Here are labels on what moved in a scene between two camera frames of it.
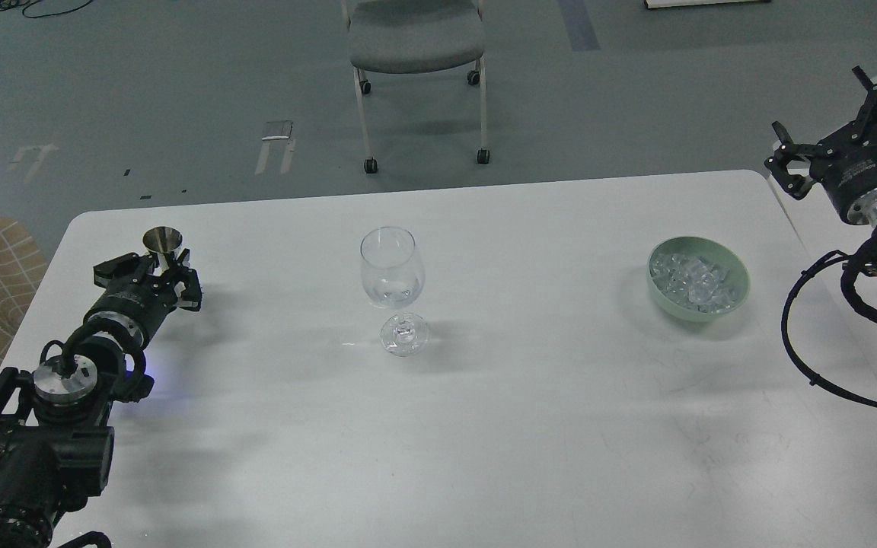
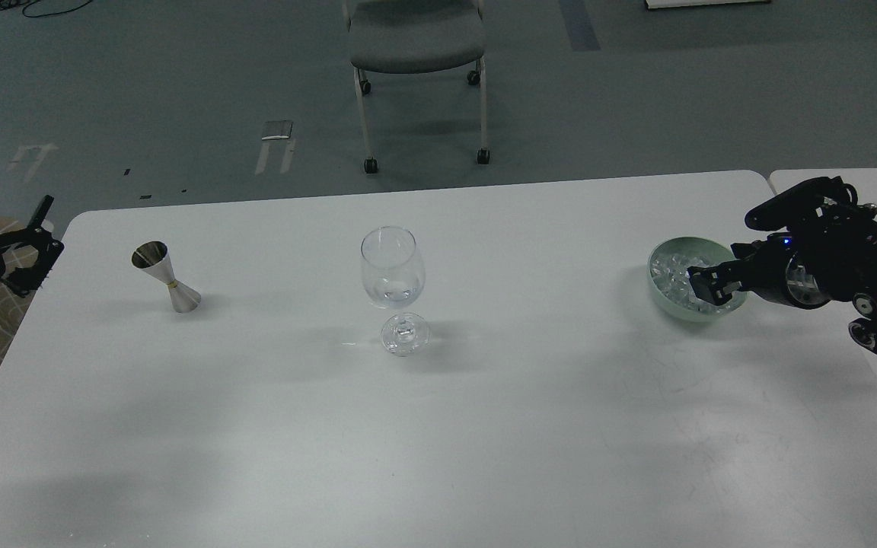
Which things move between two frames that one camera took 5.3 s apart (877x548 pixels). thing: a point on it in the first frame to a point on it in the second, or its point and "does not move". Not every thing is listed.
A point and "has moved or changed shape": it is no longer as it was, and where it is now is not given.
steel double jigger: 161,240 has moved or changed shape
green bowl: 696,278 does not move
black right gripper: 868,170 to 790,275
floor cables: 5,4 does not move
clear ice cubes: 695,281 does not move
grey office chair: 416,36 does not move
